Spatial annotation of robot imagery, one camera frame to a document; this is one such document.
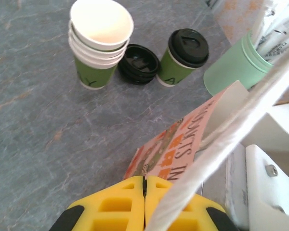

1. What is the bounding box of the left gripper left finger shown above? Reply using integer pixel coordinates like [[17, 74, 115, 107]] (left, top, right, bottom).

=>
[[49, 175, 145, 231]]

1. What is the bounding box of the bundle of wrapped straws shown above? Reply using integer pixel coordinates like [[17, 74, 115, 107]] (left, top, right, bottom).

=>
[[251, 0, 289, 65]]

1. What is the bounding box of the black coffee cup lid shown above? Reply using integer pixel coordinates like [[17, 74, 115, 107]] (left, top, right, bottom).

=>
[[168, 28, 210, 68]]

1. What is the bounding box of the stack of green paper cups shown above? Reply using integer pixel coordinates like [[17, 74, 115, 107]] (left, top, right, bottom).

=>
[[67, 0, 135, 91]]

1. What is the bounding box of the stack of black lids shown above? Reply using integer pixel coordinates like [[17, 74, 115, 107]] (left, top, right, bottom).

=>
[[117, 43, 161, 86]]

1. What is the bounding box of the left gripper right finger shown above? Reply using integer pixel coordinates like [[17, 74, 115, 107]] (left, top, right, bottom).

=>
[[144, 175, 239, 231]]

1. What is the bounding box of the single green paper cup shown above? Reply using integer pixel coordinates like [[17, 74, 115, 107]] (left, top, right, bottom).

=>
[[156, 47, 199, 88]]

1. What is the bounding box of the donut print paper bag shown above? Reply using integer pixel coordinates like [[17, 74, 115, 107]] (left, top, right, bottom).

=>
[[122, 40, 289, 231]]

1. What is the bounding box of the mint green holder cup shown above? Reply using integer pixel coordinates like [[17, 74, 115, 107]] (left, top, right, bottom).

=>
[[203, 31, 280, 97]]

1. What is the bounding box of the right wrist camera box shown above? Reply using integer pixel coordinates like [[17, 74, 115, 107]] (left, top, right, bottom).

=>
[[245, 143, 289, 231]]

